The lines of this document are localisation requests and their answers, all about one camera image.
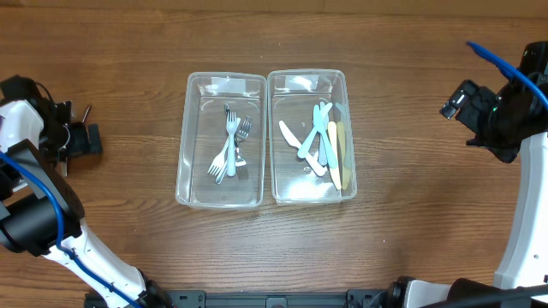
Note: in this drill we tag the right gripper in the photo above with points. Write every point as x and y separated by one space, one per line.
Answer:
478 118

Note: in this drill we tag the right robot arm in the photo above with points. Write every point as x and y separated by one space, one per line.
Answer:
511 124

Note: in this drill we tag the light blue plastic knife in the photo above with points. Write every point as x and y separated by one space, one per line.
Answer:
305 146

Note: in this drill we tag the silver metal fork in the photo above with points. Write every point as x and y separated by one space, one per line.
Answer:
241 134

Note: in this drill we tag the clear plastic container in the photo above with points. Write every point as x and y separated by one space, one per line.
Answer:
292 95
210 96

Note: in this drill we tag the yellow plastic knife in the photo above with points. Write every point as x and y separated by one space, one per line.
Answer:
335 173

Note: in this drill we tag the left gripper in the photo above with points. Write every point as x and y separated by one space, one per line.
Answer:
79 139

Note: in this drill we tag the white plastic knife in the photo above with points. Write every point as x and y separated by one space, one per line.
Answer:
294 142

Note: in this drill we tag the left clear plastic container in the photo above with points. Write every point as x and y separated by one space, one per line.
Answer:
210 96

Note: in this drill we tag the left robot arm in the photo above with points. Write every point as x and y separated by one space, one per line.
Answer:
38 137

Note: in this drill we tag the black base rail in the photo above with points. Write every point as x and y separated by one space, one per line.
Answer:
353 298

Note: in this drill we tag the pale grey plastic knife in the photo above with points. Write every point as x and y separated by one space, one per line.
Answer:
324 109

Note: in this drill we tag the white plastic fork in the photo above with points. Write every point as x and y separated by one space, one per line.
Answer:
219 160
231 127

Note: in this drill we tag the mint green plastic knife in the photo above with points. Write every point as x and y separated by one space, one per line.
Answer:
319 114

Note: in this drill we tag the right clear plastic container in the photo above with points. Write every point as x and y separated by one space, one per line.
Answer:
292 95

